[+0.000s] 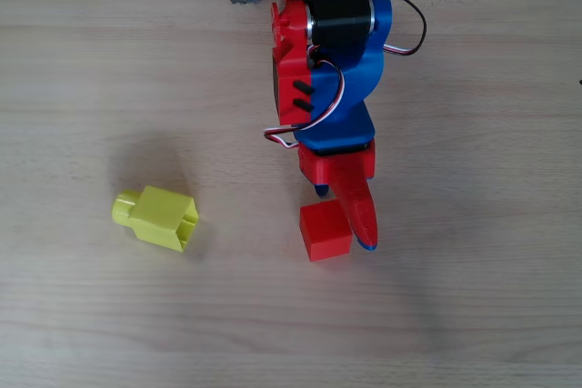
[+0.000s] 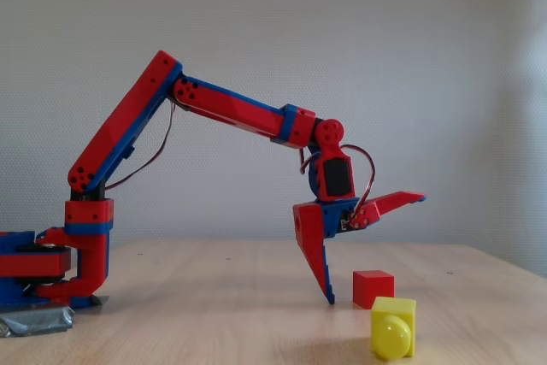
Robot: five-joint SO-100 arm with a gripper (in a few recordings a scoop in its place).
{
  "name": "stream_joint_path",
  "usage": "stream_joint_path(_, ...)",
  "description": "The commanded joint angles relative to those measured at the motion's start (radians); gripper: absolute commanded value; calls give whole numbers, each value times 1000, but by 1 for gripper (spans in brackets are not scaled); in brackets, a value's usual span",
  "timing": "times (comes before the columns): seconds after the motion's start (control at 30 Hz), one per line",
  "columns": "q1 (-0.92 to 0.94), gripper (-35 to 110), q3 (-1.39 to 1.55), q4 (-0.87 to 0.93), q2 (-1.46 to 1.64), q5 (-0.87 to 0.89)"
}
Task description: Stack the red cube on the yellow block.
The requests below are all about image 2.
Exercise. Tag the yellow block with round stud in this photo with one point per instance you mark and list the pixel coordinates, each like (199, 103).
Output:
(391, 333)

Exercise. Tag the blue red gripper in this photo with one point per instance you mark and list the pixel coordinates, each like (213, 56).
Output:
(318, 220)

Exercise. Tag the blue red robot base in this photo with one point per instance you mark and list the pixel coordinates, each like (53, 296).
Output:
(25, 262)

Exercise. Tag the red cube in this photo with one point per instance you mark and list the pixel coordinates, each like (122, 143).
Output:
(372, 288)

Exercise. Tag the grey duct tape piece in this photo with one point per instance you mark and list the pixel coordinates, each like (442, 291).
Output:
(100, 301)
(34, 318)

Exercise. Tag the red blue robot arm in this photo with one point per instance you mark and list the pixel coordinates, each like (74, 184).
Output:
(128, 117)

